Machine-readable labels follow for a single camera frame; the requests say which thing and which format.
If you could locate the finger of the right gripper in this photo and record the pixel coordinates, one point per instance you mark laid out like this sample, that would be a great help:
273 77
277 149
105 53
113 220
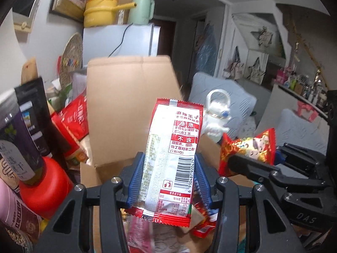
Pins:
265 173
297 160

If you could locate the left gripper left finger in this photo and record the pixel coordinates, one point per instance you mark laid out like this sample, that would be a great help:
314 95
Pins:
71 228

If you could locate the small red snack packet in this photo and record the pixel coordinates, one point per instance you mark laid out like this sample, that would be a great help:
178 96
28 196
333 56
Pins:
261 148

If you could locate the pink cone pouch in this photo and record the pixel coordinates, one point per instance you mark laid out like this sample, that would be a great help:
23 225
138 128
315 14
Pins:
139 235

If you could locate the large red snack bag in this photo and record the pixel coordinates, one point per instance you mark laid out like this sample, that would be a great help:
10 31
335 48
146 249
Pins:
208 224

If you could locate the red white packet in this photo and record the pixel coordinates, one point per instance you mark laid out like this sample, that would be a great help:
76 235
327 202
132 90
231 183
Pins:
166 189

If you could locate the white bread packet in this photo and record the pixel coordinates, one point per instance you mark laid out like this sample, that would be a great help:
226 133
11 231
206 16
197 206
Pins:
166 240

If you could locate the near grey covered chair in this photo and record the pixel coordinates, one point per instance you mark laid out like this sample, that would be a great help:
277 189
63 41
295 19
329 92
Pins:
292 129

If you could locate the grey covered chair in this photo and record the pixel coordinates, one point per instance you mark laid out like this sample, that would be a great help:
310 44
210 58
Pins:
242 103
292 129

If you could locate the red canister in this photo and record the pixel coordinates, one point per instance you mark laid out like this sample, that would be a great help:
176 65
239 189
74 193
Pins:
46 195

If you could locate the pink bottle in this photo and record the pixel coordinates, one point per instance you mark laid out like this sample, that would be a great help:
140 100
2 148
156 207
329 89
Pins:
17 215

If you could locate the white thermos pot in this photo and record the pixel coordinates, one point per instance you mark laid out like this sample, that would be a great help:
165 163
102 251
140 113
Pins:
216 114

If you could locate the far grey covered chair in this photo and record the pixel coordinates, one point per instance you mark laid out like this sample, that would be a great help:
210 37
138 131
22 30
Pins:
242 103

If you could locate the dark jar on canister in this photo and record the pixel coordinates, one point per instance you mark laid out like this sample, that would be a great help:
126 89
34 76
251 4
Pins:
17 147

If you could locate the red snack bag behind box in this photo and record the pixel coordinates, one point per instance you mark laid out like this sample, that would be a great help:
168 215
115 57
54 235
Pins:
74 117

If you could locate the open cardboard box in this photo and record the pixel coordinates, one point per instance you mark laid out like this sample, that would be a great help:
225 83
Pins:
121 95

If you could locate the dark entrance door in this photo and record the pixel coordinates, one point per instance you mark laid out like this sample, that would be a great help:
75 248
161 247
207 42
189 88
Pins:
166 36

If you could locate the woven round fan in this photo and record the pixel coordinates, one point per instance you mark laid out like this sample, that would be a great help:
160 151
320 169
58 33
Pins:
71 59

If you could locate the white mini fridge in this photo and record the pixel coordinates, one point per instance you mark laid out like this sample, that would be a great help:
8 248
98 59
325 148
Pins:
120 40

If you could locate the green electric kettle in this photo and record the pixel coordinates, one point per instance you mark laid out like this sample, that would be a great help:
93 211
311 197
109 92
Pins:
143 13

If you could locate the yellow pot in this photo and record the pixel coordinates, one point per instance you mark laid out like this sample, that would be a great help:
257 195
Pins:
103 12

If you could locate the wall intercom panel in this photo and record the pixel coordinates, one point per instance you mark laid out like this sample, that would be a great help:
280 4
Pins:
24 12

